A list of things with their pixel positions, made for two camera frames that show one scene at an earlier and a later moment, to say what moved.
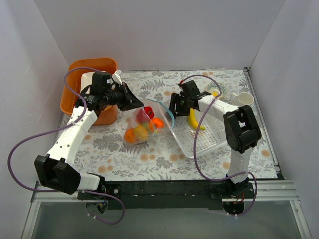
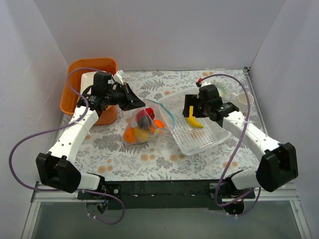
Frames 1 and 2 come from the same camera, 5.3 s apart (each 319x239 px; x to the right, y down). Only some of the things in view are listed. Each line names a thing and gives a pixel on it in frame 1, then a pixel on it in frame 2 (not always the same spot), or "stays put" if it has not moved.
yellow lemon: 140,133 stays put
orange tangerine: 158,122 stays put
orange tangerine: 129,135 stays put
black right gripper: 180,104 to 192,106
